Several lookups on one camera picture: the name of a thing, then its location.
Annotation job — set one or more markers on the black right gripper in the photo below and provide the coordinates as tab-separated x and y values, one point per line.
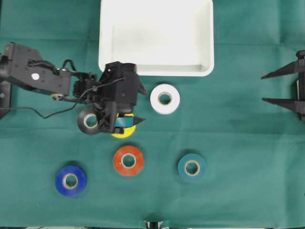
291	68

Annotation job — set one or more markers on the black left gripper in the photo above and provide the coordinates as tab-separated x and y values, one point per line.
118	96

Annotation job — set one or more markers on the white tape roll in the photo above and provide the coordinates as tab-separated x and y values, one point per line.
165	99

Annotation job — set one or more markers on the black tape roll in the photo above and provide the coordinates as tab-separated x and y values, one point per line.
87	121

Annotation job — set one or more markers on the red tape roll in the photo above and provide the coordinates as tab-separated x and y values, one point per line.
128	161

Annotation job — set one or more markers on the white plastic case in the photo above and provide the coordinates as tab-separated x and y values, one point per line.
161	37

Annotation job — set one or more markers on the blue tape roll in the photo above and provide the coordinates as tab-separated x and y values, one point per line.
70	181

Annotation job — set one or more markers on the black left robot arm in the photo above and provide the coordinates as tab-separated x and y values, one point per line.
24	67

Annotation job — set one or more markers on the yellow tape roll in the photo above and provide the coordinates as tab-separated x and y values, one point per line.
125	125

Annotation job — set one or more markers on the green tape roll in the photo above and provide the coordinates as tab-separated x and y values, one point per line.
191	168

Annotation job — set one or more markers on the green table cloth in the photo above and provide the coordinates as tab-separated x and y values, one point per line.
254	151

